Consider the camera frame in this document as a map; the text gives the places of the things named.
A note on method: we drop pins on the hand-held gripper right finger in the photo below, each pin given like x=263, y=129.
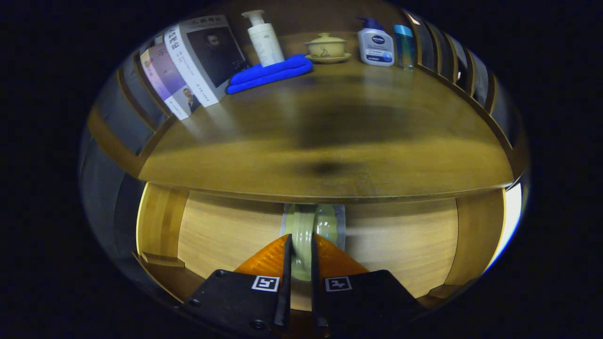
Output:
x=316, y=301

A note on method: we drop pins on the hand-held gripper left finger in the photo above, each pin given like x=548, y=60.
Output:
x=285, y=292

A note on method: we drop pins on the wooden drawer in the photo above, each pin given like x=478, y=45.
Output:
x=226, y=230

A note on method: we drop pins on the wooden countertop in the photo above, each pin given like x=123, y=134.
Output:
x=330, y=117

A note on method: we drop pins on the blue folded cloth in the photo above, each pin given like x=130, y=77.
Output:
x=268, y=73

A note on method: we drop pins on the purple book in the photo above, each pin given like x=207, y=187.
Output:
x=169, y=80

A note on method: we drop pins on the white book with portrait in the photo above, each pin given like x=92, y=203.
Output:
x=207, y=56

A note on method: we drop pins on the beige lidded teacup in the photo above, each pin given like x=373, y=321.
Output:
x=326, y=47

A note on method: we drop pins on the white blue-label pump bottle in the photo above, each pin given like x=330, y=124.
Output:
x=375, y=44

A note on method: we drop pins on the teal clear bottle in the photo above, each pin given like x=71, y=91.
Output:
x=404, y=47

